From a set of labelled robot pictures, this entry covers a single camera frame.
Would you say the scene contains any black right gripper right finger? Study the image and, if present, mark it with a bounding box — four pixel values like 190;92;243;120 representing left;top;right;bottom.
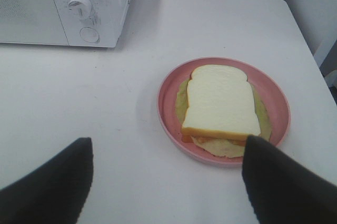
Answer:
242;135;336;223

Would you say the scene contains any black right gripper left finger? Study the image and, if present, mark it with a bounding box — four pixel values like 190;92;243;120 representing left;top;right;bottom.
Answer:
1;138;93;223

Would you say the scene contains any pink plate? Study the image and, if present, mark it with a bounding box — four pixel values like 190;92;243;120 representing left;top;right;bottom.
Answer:
157;57;291;167

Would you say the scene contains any toy sandwich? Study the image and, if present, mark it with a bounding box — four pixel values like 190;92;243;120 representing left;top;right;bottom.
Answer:
175;64;272;158

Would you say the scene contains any round white door button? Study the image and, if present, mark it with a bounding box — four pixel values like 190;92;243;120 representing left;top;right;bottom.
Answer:
80;27;100;43

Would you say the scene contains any white microwave door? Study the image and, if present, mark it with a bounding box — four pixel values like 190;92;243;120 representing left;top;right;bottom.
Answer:
1;0;68;45

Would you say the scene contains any white timer knob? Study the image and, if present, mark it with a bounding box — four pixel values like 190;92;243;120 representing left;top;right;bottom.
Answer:
68;0;93;20

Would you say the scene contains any white microwave oven body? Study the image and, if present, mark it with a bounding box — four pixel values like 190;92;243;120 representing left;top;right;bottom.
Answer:
43;0;136;48

